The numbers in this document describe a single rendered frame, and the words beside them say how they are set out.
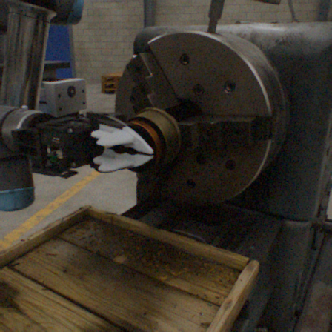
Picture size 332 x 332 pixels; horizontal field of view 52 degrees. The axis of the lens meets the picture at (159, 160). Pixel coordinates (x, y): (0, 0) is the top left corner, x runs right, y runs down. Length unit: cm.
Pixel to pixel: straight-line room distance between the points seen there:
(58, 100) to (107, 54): 1086
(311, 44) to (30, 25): 52
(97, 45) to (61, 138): 1150
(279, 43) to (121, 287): 51
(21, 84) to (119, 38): 1090
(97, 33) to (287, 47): 1134
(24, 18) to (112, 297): 52
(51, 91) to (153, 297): 63
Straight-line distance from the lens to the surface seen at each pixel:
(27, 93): 74
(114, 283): 53
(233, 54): 56
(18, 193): 66
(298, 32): 71
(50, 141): 49
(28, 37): 73
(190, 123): 52
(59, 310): 51
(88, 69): 1216
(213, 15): 61
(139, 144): 45
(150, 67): 59
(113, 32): 1170
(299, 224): 77
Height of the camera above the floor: 122
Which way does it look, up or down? 20 degrees down
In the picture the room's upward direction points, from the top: straight up
